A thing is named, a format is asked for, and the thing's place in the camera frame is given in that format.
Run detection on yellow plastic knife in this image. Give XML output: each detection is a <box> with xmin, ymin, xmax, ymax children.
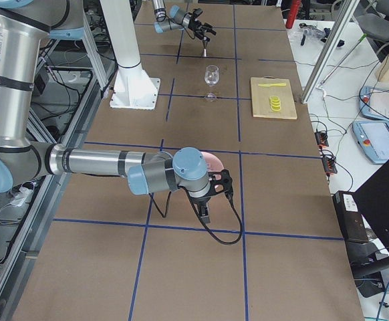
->
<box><xmin>257</xmin><ymin>82</ymin><xmax>287</xmax><ymax>88</ymax></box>

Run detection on grey office chair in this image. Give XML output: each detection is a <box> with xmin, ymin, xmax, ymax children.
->
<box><xmin>356</xmin><ymin>0</ymin><xmax>389</xmax><ymax>45</ymax></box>

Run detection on clear plastic bag with parts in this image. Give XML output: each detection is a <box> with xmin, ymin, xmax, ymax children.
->
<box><xmin>287</xmin><ymin>23</ymin><xmax>331</xmax><ymax>46</ymax></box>

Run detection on blue teach pendant right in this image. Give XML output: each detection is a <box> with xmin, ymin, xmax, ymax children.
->
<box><xmin>352</xmin><ymin>120</ymin><xmax>389</xmax><ymax>165</ymax></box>

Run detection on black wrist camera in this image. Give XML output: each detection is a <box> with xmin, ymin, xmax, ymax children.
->
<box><xmin>191</xmin><ymin>8</ymin><xmax>203</xmax><ymax>18</ymax></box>

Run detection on blue teach pendant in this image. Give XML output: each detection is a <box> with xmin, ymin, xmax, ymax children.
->
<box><xmin>359</xmin><ymin>86</ymin><xmax>389</xmax><ymax>121</ymax></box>
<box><xmin>352</xmin><ymin>120</ymin><xmax>389</xmax><ymax>165</ymax></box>

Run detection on metal rod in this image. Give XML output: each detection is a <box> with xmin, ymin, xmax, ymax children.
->
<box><xmin>316</xmin><ymin>33</ymin><xmax>367</xmax><ymax>90</ymax></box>

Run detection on bamboo cutting board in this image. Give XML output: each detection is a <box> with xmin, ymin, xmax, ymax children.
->
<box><xmin>250</xmin><ymin>77</ymin><xmax>297</xmax><ymax>120</ymax></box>

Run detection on black camera cable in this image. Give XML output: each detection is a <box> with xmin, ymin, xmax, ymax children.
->
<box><xmin>149</xmin><ymin>190</ymin><xmax>244</xmax><ymax>245</ymax></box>

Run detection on black device box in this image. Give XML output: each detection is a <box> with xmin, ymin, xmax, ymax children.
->
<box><xmin>332</xmin><ymin>191</ymin><xmax>377</xmax><ymax>244</ymax></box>

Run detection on clear wine glass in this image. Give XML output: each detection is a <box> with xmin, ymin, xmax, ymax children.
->
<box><xmin>204</xmin><ymin>65</ymin><xmax>219</xmax><ymax>102</ymax></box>

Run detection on steel double jigger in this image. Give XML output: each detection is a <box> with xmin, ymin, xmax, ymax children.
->
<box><xmin>202</xmin><ymin>36</ymin><xmax>210</xmax><ymax>58</ymax></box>

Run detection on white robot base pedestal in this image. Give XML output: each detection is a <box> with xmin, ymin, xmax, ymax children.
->
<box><xmin>100</xmin><ymin>0</ymin><xmax>160</xmax><ymax>110</ymax></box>

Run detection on pink bowl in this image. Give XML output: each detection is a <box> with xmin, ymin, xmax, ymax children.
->
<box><xmin>198</xmin><ymin>152</ymin><xmax>224</xmax><ymax>198</ymax></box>

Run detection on red cylinder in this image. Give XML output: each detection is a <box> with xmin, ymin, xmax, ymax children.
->
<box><xmin>285</xmin><ymin>0</ymin><xmax>302</xmax><ymax>29</ymax></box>

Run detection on blue teach pendant left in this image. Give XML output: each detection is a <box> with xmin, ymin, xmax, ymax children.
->
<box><xmin>359</xmin><ymin>86</ymin><xmax>389</xmax><ymax>121</ymax></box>

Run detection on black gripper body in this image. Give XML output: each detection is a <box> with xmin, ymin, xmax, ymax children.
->
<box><xmin>189</xmin><ymin>189</ymin><xmax>213</xmax><ymax>208</ymax></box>
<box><xmin>184</xmin><ymin>15</ymin><xmax>202</xmax><ymax>32</ymax></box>

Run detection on aluminium frame post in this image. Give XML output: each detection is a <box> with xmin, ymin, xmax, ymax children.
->
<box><xmin>301</xmin><ymin>0</ymin><xmax>360</xmax><ymax>104</ymax></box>

